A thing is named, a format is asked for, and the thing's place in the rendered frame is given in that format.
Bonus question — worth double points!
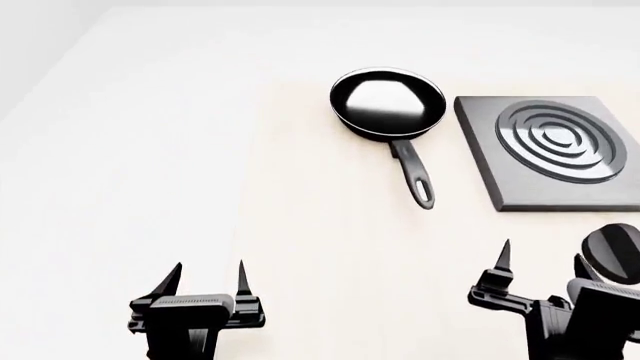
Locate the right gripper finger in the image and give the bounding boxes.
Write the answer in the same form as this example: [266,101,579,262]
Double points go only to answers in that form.
[476,237,515,297]
[573,252,600,282]

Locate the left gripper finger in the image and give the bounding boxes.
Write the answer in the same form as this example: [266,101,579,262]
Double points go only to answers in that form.
[148,261,184,300]
[234,258,261,302]

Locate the black round stove knob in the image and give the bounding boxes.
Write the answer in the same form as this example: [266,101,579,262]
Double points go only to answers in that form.
[581,222,640,287]

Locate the grey square electric stove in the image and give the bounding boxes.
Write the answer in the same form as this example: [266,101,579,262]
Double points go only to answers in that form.
[453,95,640,213]

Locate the black frying pan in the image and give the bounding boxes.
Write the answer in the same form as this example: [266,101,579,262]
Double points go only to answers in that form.
[329,66,448,211]

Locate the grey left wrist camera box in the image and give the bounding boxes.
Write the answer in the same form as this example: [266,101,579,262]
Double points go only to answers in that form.
[148,293,236,321]

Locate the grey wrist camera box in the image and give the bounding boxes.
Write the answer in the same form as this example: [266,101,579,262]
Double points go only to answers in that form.
[566,278,640,360]
[148,293,236,321]

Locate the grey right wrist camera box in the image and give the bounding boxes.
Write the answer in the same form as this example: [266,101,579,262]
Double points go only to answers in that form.
[566,278,640,360]

